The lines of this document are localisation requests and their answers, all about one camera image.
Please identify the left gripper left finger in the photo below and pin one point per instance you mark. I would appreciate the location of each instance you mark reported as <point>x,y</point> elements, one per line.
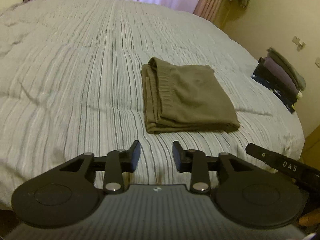
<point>118,162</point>

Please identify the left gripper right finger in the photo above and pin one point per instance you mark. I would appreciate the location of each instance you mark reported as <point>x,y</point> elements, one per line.
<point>194,162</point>

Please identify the olive brown pants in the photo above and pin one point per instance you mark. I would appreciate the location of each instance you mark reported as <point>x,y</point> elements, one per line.
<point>184,98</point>

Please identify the folded clothes stack on bed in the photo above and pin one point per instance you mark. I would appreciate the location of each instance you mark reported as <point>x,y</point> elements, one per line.
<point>279,76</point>

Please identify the person's right hand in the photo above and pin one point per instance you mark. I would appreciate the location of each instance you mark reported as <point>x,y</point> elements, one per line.
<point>310,219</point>

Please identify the striped grey bed cover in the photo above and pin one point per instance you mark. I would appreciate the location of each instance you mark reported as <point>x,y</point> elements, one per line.
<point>71,83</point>

